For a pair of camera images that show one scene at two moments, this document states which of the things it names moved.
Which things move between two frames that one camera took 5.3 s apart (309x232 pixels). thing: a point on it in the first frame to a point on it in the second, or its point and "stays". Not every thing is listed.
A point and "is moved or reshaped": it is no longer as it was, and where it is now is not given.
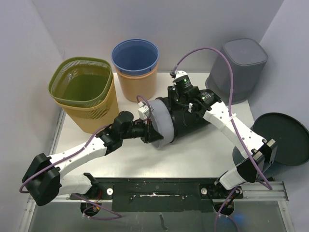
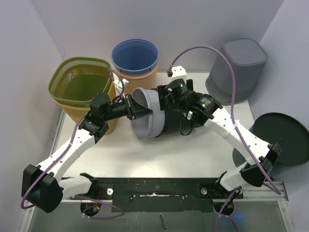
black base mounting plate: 158,195 stays
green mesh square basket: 80,81 stays
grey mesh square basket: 248,58 stays
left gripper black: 150,134 to 140,110
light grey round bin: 162,122 is moved or reshaped
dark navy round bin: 291,137 stays
